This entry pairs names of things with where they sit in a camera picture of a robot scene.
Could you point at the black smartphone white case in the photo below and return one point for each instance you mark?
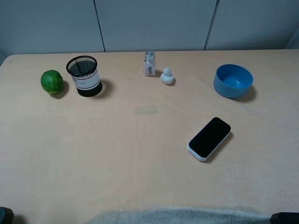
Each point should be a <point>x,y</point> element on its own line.
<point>204,143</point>

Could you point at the small white duck figurine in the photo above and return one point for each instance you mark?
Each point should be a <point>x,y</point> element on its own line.
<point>166,76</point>

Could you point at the green round fruit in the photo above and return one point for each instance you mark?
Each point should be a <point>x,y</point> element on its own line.
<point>52,82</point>

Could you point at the black object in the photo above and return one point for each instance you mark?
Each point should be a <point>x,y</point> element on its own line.
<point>6,215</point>
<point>285,218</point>

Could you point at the clear glass shaker bottle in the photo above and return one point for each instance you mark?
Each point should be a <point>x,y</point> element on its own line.
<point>149,65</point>

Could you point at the blue plastic bowl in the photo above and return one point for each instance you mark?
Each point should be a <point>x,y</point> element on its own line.
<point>232,81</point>

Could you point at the black mesh pen holder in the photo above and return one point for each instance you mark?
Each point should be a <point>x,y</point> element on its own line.
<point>84,72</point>

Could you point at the black object bottom right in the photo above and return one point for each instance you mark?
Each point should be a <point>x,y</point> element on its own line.
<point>285,218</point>

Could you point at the black object bottom left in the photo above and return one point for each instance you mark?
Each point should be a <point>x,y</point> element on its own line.
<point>6,215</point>

